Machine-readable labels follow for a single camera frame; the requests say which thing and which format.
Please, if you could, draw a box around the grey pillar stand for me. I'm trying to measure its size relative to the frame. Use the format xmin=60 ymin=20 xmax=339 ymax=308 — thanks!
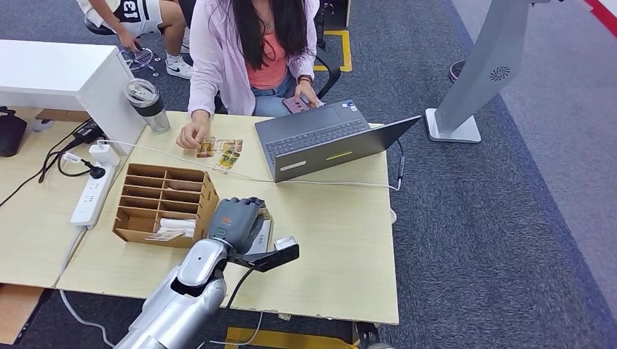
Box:
xmin=423 ymin=0 xmax=565 ymax=145

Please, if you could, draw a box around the white charger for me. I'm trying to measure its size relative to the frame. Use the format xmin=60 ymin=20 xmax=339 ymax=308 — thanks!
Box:
xmin=88 ymin=143 xmax=121 ymax=167

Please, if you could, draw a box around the grey laptop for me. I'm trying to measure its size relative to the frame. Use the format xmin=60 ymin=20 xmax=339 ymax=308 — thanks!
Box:
xmin=254 ymin=100 xmax=422 ymax=184

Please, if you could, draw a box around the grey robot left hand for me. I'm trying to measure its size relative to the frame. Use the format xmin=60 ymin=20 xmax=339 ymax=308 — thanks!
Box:
xmin=207 ymin=196 xmax=267 ymax=255

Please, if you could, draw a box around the black equipment stand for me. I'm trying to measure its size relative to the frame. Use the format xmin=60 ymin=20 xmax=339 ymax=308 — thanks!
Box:
xmin=315 ymin=0 xmax=351 ymax=49

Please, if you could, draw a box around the person's hand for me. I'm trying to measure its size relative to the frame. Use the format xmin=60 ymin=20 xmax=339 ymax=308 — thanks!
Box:
xmin=118 ymin=31 xmax=144 ymax=52

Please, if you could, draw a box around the round black base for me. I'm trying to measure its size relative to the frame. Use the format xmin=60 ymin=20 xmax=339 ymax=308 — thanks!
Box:
xmin=448 ymin=59 xmax=468 ymax=84

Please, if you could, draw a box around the black plug cable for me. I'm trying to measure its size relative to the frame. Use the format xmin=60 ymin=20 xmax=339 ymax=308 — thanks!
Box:
xmin=56 ymin=151 xmax=97 ymax=180

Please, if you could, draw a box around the black adapter cable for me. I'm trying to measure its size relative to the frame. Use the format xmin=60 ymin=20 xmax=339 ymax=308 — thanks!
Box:
xmin=0 ymin=120 xmax=92 ymax=208

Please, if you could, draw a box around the thin white cable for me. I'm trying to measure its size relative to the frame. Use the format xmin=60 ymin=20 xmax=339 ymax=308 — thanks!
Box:
xmin=96 ymin=140 xmax=401 ymax=192

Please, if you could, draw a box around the person's left hand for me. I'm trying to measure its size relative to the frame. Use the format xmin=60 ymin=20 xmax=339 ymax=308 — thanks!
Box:
xmin=294 ymin=81 xmax=320 ymax=109

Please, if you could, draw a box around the yellow-green picture card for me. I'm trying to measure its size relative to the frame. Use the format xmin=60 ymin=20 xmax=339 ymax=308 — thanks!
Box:
xmin=215 ymin=151 xmax=242 ymax=169

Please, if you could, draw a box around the black bag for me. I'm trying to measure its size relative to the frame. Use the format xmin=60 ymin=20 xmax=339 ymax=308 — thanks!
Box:
xmin=0 ymin=106 xmax=28 ymax=159

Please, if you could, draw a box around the white hanging cable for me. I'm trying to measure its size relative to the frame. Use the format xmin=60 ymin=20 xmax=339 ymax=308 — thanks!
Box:
xmin=207 ymin=312 xmax=265 ymax=348

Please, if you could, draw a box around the pink phone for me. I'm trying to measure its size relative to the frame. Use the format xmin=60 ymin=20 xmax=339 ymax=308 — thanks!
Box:
xmin=282 ymin=95 xmax=312 ymax=115

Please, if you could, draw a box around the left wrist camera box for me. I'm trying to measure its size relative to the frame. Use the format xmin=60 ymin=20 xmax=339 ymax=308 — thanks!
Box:
xmin=228 ymin=236 xmax=300 ymax=273

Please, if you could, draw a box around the white power strip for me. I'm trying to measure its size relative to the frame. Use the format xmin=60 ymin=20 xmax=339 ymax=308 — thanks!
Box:
xmin=70 ymin=164 xmax=116 ymax=230

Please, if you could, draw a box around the black power adapter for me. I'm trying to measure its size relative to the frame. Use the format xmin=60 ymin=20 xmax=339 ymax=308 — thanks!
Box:
xmin=72 ymin=120 xmax=103 ymax=145

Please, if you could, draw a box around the clear tumbler with black band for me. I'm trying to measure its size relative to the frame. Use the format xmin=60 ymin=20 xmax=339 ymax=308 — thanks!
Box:
xmin=122 ymin=78 xmax=171 ymax=135

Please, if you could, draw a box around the person's right hand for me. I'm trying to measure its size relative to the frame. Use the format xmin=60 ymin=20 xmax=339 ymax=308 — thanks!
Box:
xmin=175 ymin=120 xmax=212 ymax=151

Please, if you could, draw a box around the person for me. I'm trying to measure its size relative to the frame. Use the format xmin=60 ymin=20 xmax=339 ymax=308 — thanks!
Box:
xmin=76 ymin=0 xmax=194 ymax=81
xmin=175 ymin=0 xmax=322 ymax=151

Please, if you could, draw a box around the white power strip cord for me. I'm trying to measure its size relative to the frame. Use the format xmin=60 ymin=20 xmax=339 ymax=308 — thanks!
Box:
xmin=57 ymin=226 xmax=116 ymax=349

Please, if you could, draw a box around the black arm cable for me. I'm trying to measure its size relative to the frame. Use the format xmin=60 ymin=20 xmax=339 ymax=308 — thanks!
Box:
xmin=197 ymin=267 xmax=256 ymax=349

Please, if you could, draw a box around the grey card reader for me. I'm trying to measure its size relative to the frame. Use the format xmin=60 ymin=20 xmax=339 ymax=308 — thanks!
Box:
xmin=243 ymin=217 xmax=275 ymax=256

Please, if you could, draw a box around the black dongle cable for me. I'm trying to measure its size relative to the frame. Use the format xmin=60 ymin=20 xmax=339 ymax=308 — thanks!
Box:
xmin=395 ymin=140 xmax=406 ymax=190

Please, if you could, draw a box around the white cabinet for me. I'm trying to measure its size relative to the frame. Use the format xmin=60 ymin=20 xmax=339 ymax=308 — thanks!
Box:
xmin=0 ymin=39 xmax=147 ymax=156

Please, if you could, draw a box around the cardboard organizer box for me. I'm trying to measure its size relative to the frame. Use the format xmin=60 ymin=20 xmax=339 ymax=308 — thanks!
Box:
xmin=112 ymin=164 xmax=220 ymax=250

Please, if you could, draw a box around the stool with purple wheel base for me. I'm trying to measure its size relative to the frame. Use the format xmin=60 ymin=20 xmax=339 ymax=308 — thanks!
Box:
xmin=84 ymin=19 xmax=160 ymax=77

